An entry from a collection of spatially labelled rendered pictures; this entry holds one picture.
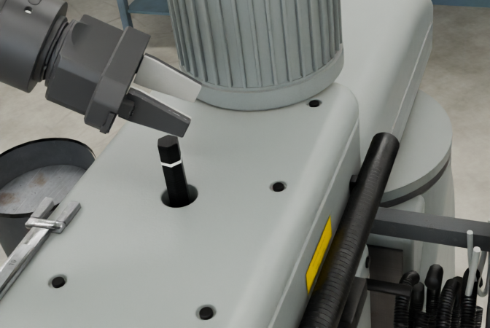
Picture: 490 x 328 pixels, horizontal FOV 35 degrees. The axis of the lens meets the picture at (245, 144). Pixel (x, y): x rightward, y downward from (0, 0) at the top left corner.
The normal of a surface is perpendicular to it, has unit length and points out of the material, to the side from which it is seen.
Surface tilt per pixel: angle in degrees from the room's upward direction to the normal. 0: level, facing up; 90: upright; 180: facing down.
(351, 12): 0
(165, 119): 90
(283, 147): 0
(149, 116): 90
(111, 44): 30
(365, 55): 0
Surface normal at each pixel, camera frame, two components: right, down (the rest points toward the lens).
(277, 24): 0.28, 0.54
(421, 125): -0.11, -0.80
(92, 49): 0.40, -0.71
